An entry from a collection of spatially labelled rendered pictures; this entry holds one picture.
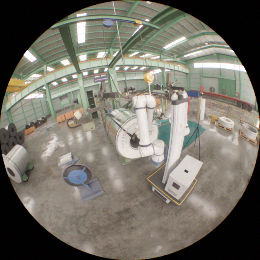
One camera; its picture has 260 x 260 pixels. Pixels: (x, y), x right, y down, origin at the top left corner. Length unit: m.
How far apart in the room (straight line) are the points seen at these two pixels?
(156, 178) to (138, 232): 1.16
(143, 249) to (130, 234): 0.40
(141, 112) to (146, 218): 1.81
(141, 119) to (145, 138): 0.23
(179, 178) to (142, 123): 0.89
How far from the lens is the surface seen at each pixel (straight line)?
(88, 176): 1.97
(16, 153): 4.89
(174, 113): 0.97
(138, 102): 0.94
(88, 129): 1.34
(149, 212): 1.95
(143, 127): 0.98
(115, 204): 2.08
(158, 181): 1.86
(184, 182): 1.31
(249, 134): 6.09
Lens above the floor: 1.92
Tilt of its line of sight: 26 degrees down
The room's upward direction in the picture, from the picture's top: 9 degrees counter-clockwise
